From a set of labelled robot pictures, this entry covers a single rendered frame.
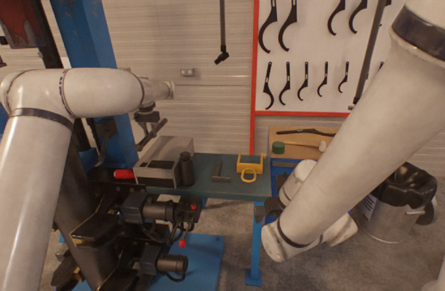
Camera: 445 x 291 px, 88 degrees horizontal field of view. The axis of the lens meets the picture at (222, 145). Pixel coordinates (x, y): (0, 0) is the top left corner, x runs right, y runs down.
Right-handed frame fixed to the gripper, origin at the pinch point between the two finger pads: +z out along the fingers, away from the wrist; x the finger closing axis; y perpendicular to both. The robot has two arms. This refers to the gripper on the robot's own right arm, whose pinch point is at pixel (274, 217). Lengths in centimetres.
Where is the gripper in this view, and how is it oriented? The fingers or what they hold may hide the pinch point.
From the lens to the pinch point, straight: 95.6
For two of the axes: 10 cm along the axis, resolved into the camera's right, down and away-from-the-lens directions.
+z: -1.4, 6.2, 7.7
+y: 1.2, 7.8, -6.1
